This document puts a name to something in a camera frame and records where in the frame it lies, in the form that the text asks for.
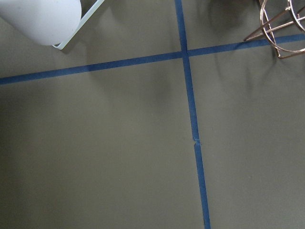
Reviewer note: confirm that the copper wire bottle rack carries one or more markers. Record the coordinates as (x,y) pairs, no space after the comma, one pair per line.
(293,14)

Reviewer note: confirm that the pink cup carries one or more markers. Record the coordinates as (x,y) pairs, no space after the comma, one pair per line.
(46,22)

